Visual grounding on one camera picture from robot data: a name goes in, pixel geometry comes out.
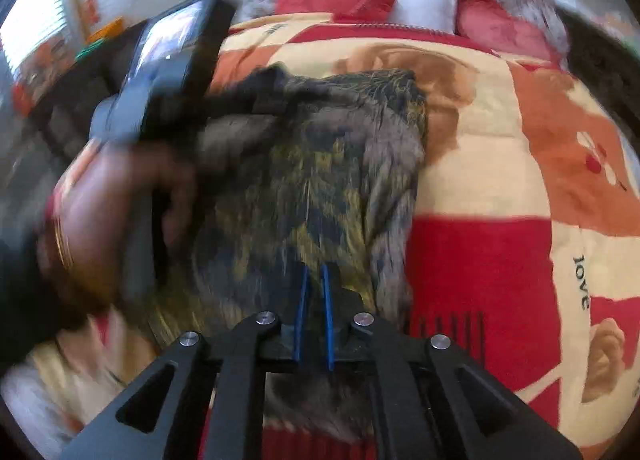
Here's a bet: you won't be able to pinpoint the dark yellow patterned garment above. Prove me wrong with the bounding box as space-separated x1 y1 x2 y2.
145 64 432 443

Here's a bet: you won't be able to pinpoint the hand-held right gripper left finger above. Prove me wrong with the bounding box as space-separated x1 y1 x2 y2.
60 264 312 460

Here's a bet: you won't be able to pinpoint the dark desk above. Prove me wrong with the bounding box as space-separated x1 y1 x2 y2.
14 24 148 165

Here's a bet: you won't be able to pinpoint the gold bangle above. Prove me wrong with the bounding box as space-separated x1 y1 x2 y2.
52 217 76 273

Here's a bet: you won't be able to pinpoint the floral printed blanket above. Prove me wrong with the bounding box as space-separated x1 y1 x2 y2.
50 12 640 460

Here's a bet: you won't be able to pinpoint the white pillow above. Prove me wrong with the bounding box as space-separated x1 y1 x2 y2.
376 0 459 34

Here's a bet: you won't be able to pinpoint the window blinds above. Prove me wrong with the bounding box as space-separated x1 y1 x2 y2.
0 0 83 83

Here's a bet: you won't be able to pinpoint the dark furniture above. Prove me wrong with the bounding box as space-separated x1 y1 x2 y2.
552 0 640 110

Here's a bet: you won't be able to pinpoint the green object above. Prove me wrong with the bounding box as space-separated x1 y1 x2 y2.
75 38 109 62

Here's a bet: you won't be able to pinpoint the person's left hand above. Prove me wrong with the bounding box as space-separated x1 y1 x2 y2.
44 140 203 303

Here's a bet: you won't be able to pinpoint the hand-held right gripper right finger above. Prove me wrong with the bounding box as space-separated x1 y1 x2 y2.
321 264 583 460

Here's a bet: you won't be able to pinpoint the person's cream clothing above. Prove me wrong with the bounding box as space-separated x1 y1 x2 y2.
0 307 163 460

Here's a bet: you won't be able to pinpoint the orange object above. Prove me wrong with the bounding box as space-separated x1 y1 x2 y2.
87 16 125 43

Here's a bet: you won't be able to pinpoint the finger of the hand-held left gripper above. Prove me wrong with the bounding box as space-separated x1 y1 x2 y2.
200 82 331 118

